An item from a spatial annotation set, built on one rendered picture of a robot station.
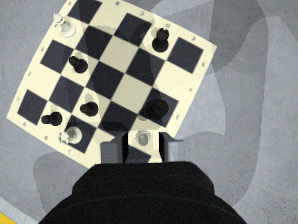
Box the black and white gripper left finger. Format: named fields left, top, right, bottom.
left=100, top=133, right=129, bottom=163

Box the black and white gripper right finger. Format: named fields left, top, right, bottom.
left=159, top=132, right=185, bottom=162

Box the cream and black chessboard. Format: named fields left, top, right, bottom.
left=6, top=0, right=217, bottom=168

